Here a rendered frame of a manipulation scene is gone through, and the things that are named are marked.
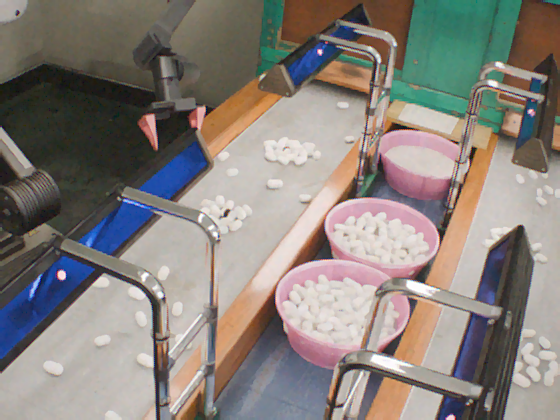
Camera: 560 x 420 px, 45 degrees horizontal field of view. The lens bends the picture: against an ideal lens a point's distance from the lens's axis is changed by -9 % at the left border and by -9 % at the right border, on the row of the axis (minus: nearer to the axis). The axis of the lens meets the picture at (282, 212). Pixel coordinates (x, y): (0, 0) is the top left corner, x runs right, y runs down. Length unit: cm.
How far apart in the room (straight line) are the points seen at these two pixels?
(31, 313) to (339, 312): 73
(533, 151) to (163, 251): 80
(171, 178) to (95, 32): 285
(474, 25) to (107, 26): 223
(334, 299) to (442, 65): 101
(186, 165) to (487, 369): 60
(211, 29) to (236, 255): 210
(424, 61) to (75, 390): 149
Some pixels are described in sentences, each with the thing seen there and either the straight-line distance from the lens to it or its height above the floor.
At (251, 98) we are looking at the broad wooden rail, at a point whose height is 76.
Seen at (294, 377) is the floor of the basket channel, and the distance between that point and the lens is 138.
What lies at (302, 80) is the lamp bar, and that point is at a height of 106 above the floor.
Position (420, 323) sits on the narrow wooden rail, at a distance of 142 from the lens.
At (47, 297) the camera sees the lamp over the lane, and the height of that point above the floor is 107.
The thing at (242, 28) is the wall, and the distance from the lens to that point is 344.
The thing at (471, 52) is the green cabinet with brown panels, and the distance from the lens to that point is 222.
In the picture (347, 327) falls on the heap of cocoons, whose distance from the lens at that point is 142.
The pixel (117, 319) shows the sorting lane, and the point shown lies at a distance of 138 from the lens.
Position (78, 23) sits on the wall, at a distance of 400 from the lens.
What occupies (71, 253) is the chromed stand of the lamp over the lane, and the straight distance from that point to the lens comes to 92.
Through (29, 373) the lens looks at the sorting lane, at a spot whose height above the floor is 74.
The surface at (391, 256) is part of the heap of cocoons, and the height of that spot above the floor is 74.
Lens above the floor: 166
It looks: 33 degrees down
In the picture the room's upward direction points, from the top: 7 degrees clockwise
